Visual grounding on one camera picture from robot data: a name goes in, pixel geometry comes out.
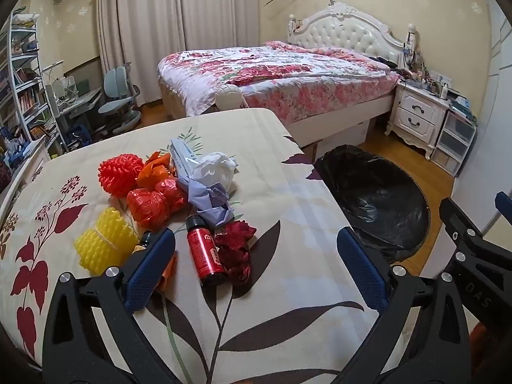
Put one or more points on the clear plastic drawer unit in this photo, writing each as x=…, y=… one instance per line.
x=454, y=144

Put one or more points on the orange plastic bag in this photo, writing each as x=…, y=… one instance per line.
x=154, y=172

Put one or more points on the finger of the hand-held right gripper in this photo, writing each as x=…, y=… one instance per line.
x=504, y=203
x=466, y=228

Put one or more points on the white nightstand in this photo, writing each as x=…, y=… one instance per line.
x=418, y=116

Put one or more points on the dark red wrapper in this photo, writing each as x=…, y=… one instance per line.
x=236, y=248

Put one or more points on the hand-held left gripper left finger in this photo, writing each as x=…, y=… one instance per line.
x=152, y=266

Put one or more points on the white desk lamp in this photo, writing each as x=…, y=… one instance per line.
x=54, y=68

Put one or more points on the white toothpaste box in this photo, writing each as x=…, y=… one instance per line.
x=182, y=154

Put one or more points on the beige curtain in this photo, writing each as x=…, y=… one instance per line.
x=220, y=8
x=140, y=20

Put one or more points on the pink floral quilt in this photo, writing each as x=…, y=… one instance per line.
x=280, y=72

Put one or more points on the white plastic bag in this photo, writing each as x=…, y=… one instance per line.
x=212, y=168

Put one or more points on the orange wrapper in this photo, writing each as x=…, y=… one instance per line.
x=170, y=268

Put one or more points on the white bookshelf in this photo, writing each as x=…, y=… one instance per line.
x=24, y=88

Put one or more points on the grey study desk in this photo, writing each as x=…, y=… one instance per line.
x=80, y=102

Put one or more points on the white tufted bed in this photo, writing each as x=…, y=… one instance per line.
x=348, y=32

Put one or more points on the small red plastic bag ball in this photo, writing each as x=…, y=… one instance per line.
x=172, y=194

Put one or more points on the large red plastic bag ball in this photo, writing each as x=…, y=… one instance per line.
x=148, y=208

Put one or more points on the light blue desk chair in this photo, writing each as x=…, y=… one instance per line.
x=118, y=96

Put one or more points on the white wardrobe door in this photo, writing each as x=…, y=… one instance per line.
x=500, y=108

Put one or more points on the floral leaf print tablecloth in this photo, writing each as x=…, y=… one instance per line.
x=260, y=320

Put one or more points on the red spray bottle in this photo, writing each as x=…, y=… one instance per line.
x=204, y=252

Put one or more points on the white round ball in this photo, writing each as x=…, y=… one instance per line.
x=230, y=96

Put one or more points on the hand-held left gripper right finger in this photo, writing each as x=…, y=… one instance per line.
x=360, y=266

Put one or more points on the black bag lined trash bin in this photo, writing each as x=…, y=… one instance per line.
x=372, y=200

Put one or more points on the dark red tinsel bundle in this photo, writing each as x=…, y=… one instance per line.
x=4, y=178

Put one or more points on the yellow foam fruit net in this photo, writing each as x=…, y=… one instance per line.
x=100, y=240

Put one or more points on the red foam fruit net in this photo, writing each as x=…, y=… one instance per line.
x=120, y=174

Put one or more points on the clutter of bottles on nightstand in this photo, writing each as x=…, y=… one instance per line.
x=420, y=70

